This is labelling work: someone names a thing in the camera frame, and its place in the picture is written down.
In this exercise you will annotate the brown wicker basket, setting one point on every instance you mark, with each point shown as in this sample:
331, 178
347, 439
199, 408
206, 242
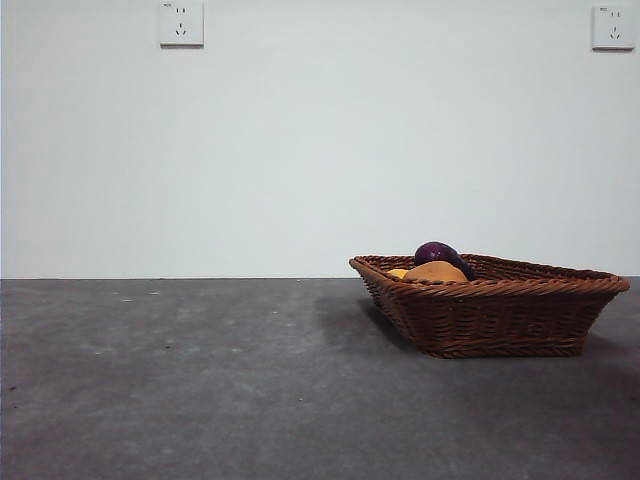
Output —
500, 320

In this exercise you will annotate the white wall socket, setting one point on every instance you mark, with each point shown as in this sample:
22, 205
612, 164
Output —
614, 27
182, 25

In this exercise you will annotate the yellow corn cob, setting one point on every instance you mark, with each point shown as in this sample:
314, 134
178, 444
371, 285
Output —
398, 274

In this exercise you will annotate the purple eggplant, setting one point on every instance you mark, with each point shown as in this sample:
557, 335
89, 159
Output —
435, 251

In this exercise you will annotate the brown potato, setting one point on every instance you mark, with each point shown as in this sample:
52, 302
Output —
435, 272

